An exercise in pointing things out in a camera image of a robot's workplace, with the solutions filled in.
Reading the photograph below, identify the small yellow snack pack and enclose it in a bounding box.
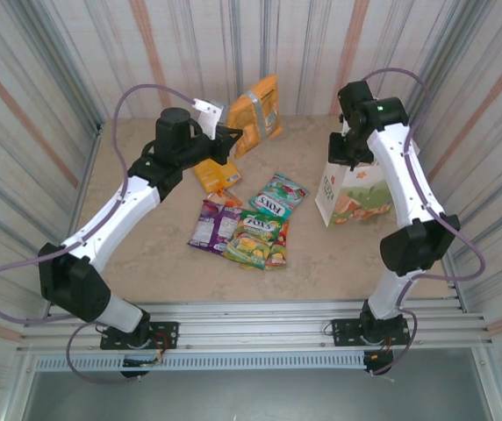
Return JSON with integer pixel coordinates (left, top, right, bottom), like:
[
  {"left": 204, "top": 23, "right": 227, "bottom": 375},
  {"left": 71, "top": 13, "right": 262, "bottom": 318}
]
[{"left": 192, "top": 158, "right": 241, "bottom": 195}]

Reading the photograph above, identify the large orange snack bag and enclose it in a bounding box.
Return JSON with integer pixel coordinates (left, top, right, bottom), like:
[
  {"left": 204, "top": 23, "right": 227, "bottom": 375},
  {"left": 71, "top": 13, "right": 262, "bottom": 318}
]
[{"left": 226, "top": 74, "right": 284, "bottom": 160}]

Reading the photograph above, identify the teal Fox's candy bag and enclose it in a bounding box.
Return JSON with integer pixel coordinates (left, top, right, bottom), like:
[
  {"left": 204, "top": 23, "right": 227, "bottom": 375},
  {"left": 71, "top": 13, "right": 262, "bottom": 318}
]
[{"left": 248, "top": 173, "right": 311, "bottom": 222}]

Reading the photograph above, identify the purple snack bag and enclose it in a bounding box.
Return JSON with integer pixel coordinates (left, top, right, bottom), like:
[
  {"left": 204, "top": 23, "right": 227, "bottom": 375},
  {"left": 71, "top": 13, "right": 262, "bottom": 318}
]
[{"left": 188, "top": 199, "right": 243, "bottom": 256}]

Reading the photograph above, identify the green Fox's candy bag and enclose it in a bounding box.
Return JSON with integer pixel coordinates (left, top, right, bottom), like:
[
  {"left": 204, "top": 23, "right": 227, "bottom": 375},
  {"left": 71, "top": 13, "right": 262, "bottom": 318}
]
[{"left": 222, "top": 209, "right": 283, "bottom": 270}]

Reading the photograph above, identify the illustrated white paper bag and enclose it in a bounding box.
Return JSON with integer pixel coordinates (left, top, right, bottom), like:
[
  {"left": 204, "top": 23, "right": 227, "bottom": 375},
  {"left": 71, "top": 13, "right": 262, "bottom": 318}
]
[{"left": 314, "top": 155, "right": 396, "bottom": 228}]

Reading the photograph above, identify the red Fox's fruits candy bag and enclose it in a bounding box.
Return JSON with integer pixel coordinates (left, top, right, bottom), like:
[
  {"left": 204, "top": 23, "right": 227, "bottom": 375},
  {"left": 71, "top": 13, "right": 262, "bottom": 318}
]
[{"left": 264, "top": 220, "right": 290, "bottom": 270}]

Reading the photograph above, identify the grey metal panel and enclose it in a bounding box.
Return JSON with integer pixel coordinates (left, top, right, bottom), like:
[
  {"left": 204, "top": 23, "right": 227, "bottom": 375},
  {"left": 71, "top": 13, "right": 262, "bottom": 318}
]
[{"left": 21, "top": 371, "right": 496, "bottom": 421}]

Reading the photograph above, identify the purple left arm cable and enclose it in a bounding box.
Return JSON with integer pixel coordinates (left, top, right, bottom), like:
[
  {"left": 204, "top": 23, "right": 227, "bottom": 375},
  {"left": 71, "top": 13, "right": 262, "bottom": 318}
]
[{"left": 0, "top": 82, "right": 199, "bottom": 386}]

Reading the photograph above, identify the aluminium rail frame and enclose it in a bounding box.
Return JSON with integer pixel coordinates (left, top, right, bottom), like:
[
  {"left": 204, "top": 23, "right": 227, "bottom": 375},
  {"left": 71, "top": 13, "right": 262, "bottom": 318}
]
[{"left": 16, "top": 297, "right": 493, "bottom": 353}]

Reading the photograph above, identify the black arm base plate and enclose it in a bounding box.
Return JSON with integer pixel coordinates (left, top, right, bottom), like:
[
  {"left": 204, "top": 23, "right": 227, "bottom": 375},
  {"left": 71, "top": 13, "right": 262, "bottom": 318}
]
[
  {"left": 100, "top": 321, "right": 180, "bottom": 351},
  {"left": 330, "top": 318, "right": 412, "bottom": 348}
]

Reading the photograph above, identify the perforated grey cable duct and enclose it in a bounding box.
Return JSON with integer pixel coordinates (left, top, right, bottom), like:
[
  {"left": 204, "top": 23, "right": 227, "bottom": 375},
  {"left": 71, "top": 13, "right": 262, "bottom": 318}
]
[{"left": 33, "top": 353, "right": 369, "bottom": 373}]

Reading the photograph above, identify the black cable clamp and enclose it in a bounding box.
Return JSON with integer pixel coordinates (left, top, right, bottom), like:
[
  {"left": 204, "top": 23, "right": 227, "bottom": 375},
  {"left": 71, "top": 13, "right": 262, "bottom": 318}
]
[
  {"left": 363, "top": 349, "right": 395, "bottom": 375},
  {"left": 120, "top": 358, "right": 152, "bottom": 379}
]

